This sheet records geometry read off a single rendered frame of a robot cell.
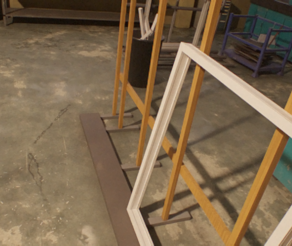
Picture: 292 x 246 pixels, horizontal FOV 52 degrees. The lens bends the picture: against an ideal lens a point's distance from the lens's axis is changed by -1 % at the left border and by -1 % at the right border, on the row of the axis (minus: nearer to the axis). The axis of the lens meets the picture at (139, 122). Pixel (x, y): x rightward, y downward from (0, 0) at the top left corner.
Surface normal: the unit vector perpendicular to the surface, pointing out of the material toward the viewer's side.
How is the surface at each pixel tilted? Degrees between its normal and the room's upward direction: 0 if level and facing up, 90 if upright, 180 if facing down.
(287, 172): 90
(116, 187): 0
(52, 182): 0
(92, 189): 0
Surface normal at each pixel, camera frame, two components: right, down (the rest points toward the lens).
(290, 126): -0.92, -0.06
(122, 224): 0.12, -0.85
